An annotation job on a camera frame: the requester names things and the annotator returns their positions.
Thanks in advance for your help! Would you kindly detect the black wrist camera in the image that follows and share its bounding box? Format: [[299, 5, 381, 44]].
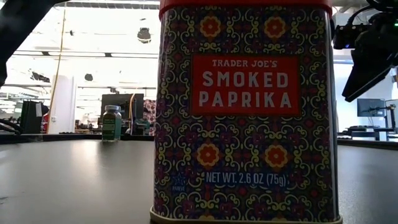
[[331, 24, 373, 50]]

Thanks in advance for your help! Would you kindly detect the person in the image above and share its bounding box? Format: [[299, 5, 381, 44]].
[[133, 107, 153, 135]]

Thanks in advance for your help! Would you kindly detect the white column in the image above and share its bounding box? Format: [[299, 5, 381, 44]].
[[48, 74, 77, 134]]

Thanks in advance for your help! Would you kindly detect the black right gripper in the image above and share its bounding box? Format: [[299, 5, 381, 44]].
[[341, 12, 398, 103]]

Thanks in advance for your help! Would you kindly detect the black computer monitor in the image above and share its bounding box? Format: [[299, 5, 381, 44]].
[[356, 98, 386, 118]]

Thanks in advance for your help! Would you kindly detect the thin pale hanging cable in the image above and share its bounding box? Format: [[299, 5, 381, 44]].
[[128, 92, 137, 124]]

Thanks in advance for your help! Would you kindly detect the black background desk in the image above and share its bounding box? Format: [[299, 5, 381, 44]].
[[338, 125, 398, 141]]

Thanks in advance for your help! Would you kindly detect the large black monitor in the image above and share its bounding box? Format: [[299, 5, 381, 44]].
[[100, 93, 146, 136]]

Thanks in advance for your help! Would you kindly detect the black ceiling device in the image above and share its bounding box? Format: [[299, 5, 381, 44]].
[[30, 71, 50, 83]]

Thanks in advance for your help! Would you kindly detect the red lid paprika tin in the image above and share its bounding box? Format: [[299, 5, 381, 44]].
[[149, 0, 343, 224]]

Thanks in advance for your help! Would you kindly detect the red white patterned cloth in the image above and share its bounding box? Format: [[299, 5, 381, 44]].
[[143, 99, 157, 137]]

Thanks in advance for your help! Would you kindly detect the black cabinet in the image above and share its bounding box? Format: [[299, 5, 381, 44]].
[[20, 100, 50, 134]]

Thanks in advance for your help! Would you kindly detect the green lid spice jar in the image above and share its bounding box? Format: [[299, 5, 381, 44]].
[[101, 105, 123, 143]]

